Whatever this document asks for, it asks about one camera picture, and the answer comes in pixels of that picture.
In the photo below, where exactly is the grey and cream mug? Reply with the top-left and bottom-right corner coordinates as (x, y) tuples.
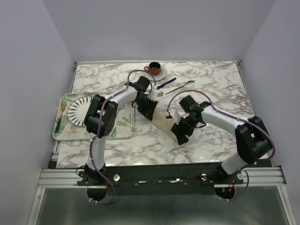
(117, 81), (127, 90)

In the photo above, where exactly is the beige cloth napkin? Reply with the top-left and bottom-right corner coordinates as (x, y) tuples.
(151, 108), (177, 141)

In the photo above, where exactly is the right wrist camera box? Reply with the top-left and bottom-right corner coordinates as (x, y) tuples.
(168, 110), (181, 124)

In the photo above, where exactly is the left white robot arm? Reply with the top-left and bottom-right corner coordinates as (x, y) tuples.
(79, 76), (158, 185)

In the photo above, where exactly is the silver fork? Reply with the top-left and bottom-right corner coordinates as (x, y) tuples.
(165, 80), (195, 95)

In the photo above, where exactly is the white tray with leaf print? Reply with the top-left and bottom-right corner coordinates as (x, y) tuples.
(52, 92), (135, 141)

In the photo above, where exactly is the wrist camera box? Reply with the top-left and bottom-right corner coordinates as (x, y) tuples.
(168, 110), (181, 124)
(152, 90), (164, 99)

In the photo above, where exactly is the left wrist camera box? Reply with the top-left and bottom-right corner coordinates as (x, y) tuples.
(152, 90), (164, 99)

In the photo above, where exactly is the gold fork with green handle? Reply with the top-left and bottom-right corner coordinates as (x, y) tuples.
(55, 100), (66, 133)

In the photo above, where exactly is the aluminium frame rail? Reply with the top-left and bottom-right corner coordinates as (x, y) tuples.
(37, 167), (286, 188)

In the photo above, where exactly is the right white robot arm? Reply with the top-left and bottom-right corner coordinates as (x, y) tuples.
(167, 95), (274, 184)

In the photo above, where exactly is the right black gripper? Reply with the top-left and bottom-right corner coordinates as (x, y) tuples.
(171, 115), (200, 145)

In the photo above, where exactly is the purple knife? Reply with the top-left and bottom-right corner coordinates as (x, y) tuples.
(157, 77), (176, 90)

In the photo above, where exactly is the white plate with blue stripes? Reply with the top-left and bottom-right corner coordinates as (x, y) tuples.
(67, 96), (92, 126)

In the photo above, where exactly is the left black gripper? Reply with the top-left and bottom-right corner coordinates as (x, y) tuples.
(135, 96), (158, 121)

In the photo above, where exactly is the white saucer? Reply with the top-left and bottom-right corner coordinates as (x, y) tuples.
(144, 66), (167, 81)

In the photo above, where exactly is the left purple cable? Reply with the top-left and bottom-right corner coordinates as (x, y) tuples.
(90, 69), (158, 206)

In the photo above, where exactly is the brown coffee cup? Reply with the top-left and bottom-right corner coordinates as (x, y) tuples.
(144, 62), (161, 76)

